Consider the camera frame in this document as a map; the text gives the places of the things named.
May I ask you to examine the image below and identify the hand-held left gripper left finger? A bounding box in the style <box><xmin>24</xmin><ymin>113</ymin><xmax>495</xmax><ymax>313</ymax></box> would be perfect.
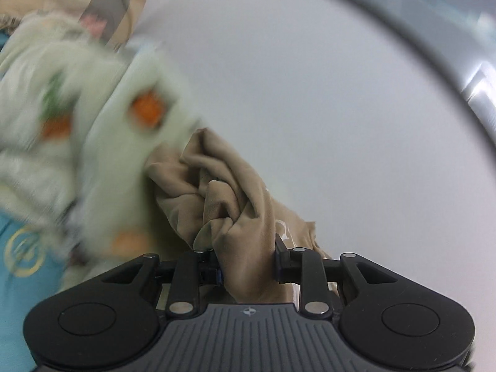
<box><xmin>97</xmin><ymin>250</ymin><xmax>223</xmax><ymax>314</ymax></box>

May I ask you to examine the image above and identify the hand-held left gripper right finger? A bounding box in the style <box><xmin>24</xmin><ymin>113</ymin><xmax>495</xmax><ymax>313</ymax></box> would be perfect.
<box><xmin>273</xmin><ymin>234</ymin><xmax>404</xmax><ymax>314</ymax></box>

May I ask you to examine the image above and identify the tan t-shirt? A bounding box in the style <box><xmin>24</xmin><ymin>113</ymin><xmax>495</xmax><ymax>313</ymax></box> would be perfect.
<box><xmin>143</xmin><ymin>127</ymin><xmax>338</xmax><ymax>305</ymax></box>

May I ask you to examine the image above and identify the green printed fleece blanket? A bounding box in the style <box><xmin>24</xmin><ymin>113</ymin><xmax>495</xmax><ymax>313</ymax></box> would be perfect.
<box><xmin>0</xmin><ymin>11</ymin><xmax>204</xmax><ymax>293</ymax></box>

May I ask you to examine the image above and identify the teal patterned bed sheet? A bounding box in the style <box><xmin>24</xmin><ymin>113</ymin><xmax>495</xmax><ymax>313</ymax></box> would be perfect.
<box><xmin>0</xmin><ymin>33</ymin><xmax>72</xmax><ymax>372</ymax></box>

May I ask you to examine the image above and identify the checked beige grey pillow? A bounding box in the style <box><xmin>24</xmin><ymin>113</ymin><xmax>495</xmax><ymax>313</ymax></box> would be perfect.
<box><xmin>0</xmin><ymin>0</ymin><xmax>150</xmax><ymax>52</ymax></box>

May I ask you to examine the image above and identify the framed wall picture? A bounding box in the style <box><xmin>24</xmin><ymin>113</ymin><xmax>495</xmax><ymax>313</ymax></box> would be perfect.
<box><xmin>279</xmin><ymin>0</ymin><xmax>496</xmax><ymax>146</ymax></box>

